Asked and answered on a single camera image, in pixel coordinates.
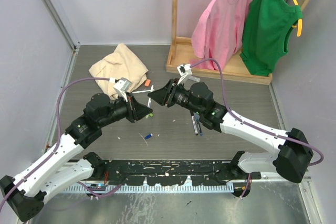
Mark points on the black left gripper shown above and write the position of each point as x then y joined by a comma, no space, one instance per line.
136,110

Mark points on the wooden clothes rack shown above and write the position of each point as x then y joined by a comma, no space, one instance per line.
181,52

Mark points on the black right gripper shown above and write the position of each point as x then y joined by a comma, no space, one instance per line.
165,95

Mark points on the white marker dark green end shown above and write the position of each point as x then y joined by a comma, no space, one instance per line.
151,89

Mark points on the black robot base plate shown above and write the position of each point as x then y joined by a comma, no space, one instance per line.
168,173

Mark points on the lime green pen cap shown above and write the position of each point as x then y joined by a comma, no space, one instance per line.
149,115

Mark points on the beige cloth bag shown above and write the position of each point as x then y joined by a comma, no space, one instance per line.
122,63

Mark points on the aluminium frame rail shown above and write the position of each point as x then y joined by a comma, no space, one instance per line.
60,24

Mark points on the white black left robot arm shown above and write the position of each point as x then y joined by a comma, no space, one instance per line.
28,192

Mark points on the blue transparent gel pen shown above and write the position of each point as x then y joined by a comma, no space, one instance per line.
199,125

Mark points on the pink t-shirt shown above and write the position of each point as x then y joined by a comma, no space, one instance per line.
218,33

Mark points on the small blue pen cap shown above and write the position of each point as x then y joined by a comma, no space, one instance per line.
148,136

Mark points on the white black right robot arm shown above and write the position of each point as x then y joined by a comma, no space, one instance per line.
285,153

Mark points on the grey highlighter orange tip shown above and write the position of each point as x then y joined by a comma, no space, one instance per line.
195,79

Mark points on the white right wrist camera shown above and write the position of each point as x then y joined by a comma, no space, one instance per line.
185,72

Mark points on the green tank top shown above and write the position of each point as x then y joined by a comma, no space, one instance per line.
266,34

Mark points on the orange highlighter cap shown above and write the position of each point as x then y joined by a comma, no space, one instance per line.
147,82

